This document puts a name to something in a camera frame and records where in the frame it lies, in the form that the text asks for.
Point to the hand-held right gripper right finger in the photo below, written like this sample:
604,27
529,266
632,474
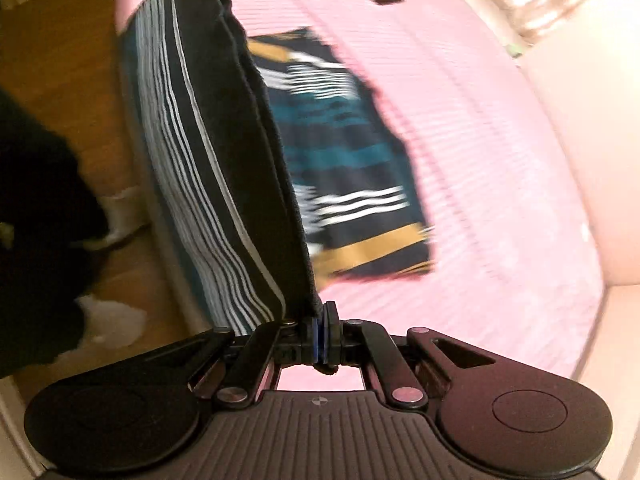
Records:
385,360

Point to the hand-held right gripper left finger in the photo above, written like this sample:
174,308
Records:
252,360

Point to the pink bed sheet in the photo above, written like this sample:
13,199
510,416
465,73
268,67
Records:
490,185

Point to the striped navy teal shirt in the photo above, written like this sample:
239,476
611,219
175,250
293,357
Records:
210,160

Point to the white sock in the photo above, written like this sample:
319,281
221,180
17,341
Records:
112,322

